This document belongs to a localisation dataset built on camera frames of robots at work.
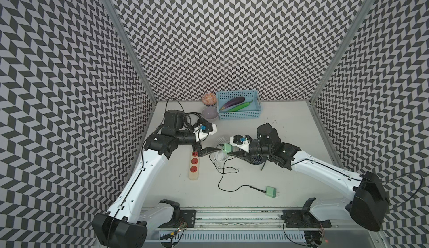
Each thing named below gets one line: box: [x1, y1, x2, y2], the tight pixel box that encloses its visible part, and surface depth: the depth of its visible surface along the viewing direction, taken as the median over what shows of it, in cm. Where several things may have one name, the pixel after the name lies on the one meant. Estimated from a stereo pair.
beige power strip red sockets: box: [188, 151, 200, 181], surface depth 86 cm
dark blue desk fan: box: [248, 139, 270, 165], surface depth 65 cm
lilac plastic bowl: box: [201, 106, 219, 123], surface depth 108 cm
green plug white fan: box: [265, 186, 280, 199], surface depth 81 cm
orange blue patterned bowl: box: [201, 92, 217, 107], surface depth 122 cm
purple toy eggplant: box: [220, 96, 246, 111], surface depth 114 cm
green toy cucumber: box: [227, 99, 254, 113], surface depth 114 cm
